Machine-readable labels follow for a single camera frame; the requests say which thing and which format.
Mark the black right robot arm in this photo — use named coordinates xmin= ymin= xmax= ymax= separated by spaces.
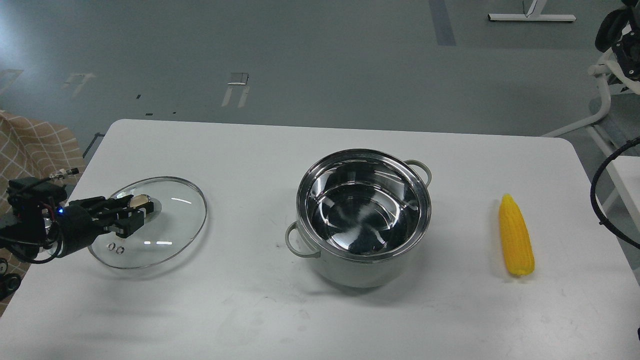
xmin=589 ymin=0 xmax=640 ymax=249

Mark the glass pot lid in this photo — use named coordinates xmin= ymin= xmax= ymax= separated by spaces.
xmin=88 ymin=177 xmax=208 ymax=269

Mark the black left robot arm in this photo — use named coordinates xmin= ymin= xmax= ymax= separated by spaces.
xmin=1 ymin=168 xmax=156 ymax=265

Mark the grey steel pot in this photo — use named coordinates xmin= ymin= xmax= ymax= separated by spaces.
xmin=285 ymin=148 xmax=434 ymax=289

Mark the white table base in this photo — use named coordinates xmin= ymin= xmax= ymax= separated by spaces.
xmin=487 ymin=0 xmax=577 ymax=23

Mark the beige checked cloth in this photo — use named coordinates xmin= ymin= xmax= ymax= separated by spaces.
xmin=0 ymin=110 xmax=87 ymax=231

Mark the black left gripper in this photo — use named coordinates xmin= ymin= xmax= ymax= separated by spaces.
xmin=56 ymin=194 xmax=147 ymax=258

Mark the yellow corn cob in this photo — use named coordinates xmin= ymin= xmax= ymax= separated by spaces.
xmin=498 ymin=193 xmax=535 ymax=277

